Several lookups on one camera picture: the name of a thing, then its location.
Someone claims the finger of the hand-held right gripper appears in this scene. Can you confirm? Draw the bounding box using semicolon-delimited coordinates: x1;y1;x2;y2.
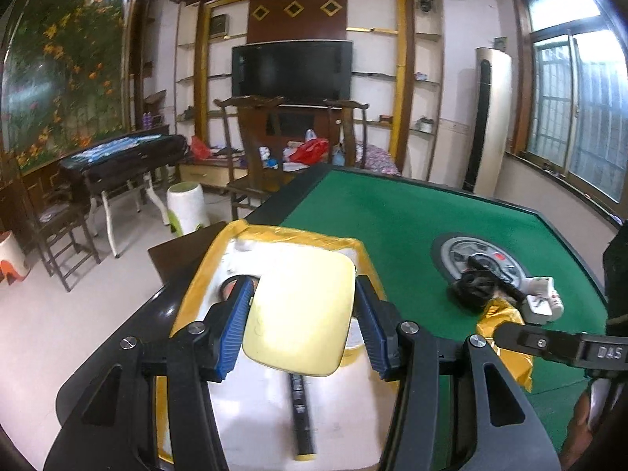
492;321;588;370

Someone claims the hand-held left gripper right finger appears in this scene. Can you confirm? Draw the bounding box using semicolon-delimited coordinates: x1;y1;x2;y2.
354;276;561;471

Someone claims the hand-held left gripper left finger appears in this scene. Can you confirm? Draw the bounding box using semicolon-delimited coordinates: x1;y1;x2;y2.
46;275;258;471

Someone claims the pale yellow case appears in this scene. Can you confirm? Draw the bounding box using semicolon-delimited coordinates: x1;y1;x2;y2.
243;250;356;378

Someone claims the white box with yellow rim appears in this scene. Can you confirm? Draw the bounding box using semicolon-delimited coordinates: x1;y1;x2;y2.
154;221;393;471

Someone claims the black marker with yellow ends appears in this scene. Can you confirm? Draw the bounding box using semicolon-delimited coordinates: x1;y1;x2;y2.
288;373;316;462

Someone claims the person's right hand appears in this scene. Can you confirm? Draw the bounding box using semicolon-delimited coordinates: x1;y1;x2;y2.
559;385;615;471

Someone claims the white power adapter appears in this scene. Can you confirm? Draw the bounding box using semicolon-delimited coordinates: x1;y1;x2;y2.
520;299;565;325

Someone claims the yellow snack packet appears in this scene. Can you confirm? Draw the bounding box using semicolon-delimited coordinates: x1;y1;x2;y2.
475;301;535;394

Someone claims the small red black object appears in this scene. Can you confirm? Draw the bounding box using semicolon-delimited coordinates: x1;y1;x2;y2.
221;275;256;302

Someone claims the white bottle with red label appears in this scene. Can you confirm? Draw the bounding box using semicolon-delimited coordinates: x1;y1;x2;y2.
526;277;565;315

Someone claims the black metal hand tool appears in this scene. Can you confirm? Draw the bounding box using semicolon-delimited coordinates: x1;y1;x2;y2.
450;254;523;311

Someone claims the round grey table control panel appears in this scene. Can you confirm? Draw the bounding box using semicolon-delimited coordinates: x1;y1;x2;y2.
431;233;531;300

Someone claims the white green stool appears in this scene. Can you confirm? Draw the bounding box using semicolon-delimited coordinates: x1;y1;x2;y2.
167;181;209;236

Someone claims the low wooden cabinet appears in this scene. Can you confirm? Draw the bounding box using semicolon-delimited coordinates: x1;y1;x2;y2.
179;162;246;193

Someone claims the floral cloth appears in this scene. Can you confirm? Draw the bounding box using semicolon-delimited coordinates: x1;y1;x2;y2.
353;142;400;175

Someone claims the barred window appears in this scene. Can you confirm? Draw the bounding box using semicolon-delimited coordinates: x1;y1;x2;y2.
510;10;628;204

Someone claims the dark wooden side chair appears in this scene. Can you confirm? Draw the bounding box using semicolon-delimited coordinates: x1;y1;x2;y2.
20;177;101;292

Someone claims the black folding table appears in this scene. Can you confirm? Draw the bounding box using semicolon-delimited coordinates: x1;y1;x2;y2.
59;132;190;258

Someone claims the standing air conditioner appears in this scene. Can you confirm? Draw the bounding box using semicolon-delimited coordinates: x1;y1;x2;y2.
464;46;513;197

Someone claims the white orange stool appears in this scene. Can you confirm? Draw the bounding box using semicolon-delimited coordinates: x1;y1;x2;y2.
0;230;31;288

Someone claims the black television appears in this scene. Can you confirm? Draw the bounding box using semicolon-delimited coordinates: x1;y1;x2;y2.
232;40;354;106

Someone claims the flower wall mural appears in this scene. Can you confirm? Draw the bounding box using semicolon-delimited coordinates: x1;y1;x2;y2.
0;0;129;173

